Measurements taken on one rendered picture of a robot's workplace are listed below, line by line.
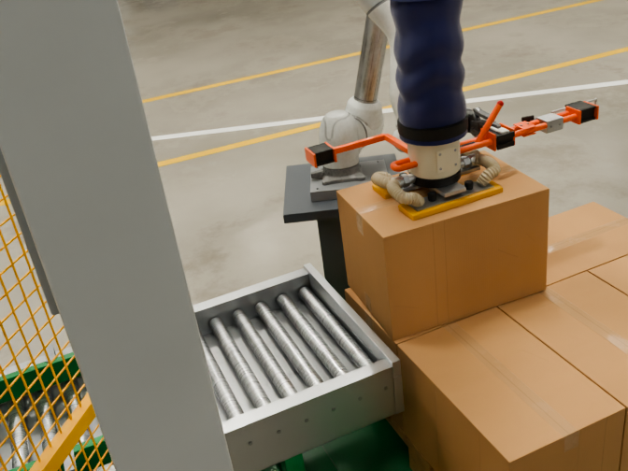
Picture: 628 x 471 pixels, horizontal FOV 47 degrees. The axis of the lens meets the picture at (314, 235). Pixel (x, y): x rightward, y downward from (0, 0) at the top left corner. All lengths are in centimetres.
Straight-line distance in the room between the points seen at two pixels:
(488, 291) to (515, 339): 20
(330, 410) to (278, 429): 17
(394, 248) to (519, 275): 52
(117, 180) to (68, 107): 10
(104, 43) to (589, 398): 177
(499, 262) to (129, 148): 179
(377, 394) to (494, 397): 36
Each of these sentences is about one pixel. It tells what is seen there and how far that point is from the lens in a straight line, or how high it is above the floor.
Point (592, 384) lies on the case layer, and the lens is 229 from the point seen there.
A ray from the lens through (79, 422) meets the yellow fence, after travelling 166.
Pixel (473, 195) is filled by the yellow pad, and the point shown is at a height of 97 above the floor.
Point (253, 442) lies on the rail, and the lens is 218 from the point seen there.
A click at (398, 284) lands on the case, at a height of 76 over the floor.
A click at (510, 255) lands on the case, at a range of 249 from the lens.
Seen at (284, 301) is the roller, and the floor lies 55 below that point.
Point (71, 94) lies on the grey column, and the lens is 83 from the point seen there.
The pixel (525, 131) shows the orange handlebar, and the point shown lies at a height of 108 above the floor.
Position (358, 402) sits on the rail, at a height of 51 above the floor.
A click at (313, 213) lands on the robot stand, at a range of 285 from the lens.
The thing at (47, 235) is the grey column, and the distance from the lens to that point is 88.
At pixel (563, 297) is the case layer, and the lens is 264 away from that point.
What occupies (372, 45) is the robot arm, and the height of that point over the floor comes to 129.
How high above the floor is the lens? 202
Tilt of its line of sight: 28 degrees down
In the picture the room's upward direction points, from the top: 8 degrees counter-clockwise
